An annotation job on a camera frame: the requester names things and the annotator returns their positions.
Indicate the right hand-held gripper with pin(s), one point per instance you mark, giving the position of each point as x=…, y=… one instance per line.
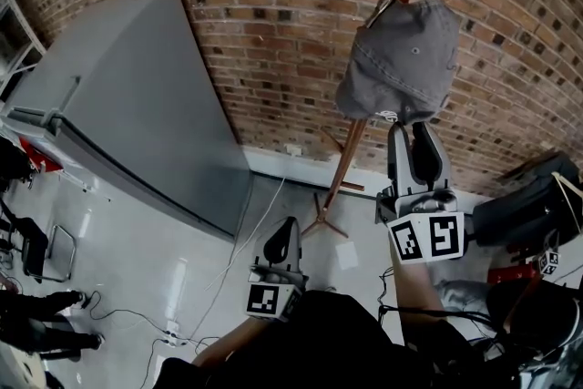
x=426, y=241

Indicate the black bag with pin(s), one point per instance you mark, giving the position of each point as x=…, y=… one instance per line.
x=530, y=200

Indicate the person's right forearm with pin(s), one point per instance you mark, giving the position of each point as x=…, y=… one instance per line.
x=414, y=291

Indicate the white metal shelf frame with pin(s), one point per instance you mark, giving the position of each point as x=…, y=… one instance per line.
x=20, y=36

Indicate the grey cap item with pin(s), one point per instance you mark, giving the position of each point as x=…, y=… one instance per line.
x=405, y=59

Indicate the red sheet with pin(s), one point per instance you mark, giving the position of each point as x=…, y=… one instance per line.
x=38, y=155

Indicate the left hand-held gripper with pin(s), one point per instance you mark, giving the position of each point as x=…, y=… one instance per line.
x=268, y=298

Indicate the metal frame chair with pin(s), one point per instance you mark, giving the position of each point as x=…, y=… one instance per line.
x=50, y=252

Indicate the red box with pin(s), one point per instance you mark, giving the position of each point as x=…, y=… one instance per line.
x=510, y=274

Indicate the person's right hand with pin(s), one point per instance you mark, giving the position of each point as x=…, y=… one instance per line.
x=435, y=201

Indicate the person's left hand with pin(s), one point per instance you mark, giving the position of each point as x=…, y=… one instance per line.
x=269, y=277

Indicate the grey refrigerator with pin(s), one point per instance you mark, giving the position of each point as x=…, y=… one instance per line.
x=132, y=105

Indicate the person's left forearm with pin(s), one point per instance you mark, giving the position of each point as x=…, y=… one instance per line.
x=232, y=344

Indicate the white wall socket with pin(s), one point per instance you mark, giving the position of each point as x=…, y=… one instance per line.
x=293, y=149

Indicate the white paper sheet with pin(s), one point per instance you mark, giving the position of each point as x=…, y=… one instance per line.
x=348, y=253

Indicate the black round stool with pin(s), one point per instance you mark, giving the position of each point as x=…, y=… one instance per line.
x=530, y=314

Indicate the white power strip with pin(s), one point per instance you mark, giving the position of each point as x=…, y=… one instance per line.
x=172, y=334

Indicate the person's black shirt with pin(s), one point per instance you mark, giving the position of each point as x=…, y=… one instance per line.
x=319, y=341

